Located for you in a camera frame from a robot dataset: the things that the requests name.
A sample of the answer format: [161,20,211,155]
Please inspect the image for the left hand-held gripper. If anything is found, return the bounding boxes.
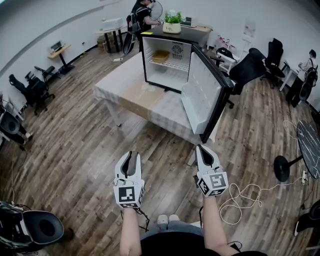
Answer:
[113,150,146,210]

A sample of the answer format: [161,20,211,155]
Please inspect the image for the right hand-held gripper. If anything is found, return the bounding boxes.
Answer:
[194,144,230,199]

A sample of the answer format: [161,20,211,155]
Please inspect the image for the person's left forearm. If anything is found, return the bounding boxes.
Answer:
[119,207,149,256]

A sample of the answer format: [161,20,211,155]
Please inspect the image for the person's left shoe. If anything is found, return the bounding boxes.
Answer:
[156,213,169,230]

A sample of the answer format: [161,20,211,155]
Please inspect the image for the table with checked cloth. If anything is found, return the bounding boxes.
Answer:
[92,51,219,146]

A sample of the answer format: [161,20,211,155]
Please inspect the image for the white poster stand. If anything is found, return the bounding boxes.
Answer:
[241,20,258,51]

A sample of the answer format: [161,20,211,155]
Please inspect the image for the black wheeled chair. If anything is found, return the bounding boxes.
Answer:
[8,71,56,116]

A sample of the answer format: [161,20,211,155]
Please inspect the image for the person's black white shirt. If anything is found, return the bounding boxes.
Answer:
[139,231,269,256]

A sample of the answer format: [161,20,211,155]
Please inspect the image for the laptop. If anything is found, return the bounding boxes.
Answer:
[180,16,198,28]

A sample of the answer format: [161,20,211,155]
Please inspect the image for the black shoe with white sole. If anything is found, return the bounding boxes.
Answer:
[293,199,320,237]

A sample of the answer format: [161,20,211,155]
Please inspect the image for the white box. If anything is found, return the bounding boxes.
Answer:
[100,17,124,31]

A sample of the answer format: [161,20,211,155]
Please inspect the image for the small white table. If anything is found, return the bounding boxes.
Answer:
[215,46,241,74]

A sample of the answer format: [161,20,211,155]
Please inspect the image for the white cable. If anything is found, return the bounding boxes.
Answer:
[219,174,306,226]

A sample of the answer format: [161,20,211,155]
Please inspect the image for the small wooden desk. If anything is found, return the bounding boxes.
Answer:
[47,43,76,74]

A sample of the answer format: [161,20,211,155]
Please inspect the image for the black padded stool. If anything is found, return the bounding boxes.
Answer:
[34,65,62,82]

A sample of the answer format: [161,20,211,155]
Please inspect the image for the white wire fridge shelf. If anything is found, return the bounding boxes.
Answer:
[147,57,191,73]

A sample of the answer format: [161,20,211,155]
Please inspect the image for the white mini fridge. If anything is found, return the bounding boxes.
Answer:
[139,24,236,145]

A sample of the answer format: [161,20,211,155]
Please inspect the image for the black mesh office chair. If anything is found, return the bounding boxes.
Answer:
[226,47,268,110]
[259,37,286,90]

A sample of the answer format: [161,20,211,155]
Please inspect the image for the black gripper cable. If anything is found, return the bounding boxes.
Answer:
[135,207,151,233]

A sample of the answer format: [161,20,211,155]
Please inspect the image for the white desk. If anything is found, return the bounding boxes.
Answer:
[278,58,301,92]

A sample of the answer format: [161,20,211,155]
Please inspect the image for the person's legs in jeans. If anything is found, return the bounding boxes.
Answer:
[139,220,206,241]

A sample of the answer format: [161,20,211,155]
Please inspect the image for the wooden desk with black legs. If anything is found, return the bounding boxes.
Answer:
[94,25,125,54]

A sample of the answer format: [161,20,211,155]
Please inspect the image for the person's right forearm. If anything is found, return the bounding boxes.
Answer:
[201,196,239,256]

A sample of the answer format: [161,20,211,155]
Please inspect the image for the potted plant in white pot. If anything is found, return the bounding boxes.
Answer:
[162,9,187,35]

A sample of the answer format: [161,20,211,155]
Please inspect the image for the round black marble table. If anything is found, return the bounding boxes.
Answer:
[273,119,320,183]

